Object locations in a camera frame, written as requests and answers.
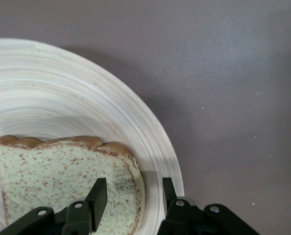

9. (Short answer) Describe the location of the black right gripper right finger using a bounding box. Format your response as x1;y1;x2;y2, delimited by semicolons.
157;177;261;235

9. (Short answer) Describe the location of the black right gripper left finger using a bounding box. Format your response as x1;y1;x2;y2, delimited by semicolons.
0;178;108;235

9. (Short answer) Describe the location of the round light wooden plate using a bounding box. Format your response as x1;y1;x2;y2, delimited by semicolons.
0;38;185;235

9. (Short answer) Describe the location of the slice of brown bread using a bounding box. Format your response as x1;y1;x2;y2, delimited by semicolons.
0;136;146;235

